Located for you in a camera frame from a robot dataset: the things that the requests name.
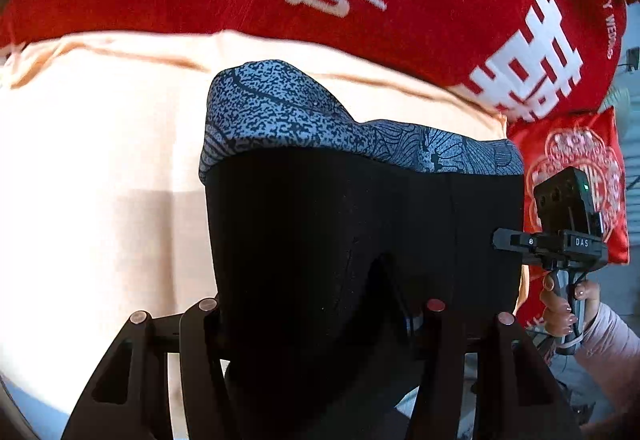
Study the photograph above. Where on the red embroidered pillow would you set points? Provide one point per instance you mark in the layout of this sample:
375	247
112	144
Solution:
570	150

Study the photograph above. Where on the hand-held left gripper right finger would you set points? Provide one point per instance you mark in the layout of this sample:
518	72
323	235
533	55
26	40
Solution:
442	345

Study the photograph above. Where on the person's right hand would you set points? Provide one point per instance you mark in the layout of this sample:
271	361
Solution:
562	315

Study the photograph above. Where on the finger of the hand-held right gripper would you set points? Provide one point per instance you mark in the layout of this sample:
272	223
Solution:
512	239

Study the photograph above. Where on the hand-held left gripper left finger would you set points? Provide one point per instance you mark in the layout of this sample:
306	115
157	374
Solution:
197	345

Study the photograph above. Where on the cream bed sheet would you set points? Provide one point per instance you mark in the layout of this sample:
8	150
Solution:
100	200

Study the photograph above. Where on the black pants with grey waistband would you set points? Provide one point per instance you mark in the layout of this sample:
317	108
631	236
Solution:
350	220

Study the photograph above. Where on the person's right forearm pink sleeve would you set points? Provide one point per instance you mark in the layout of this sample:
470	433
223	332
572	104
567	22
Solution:
612	355

